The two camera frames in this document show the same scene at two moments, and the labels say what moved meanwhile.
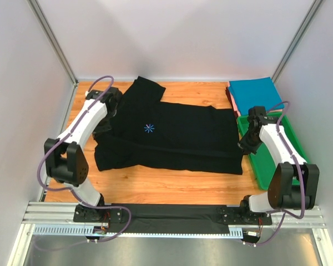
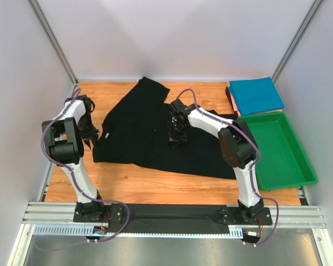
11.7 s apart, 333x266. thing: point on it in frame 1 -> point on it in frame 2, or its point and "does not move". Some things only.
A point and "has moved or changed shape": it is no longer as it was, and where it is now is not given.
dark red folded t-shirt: x=228 y=95 does not move
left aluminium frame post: x=54 y=40 does not move
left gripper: x=100 y=129 -> x=89 y=132
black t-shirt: x=147 y=133 has moved or changed shape
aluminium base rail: x=62 y=216 does not move
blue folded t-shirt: x=256 y=92 does not move
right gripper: x=247 y=143 -> x=177 y=136
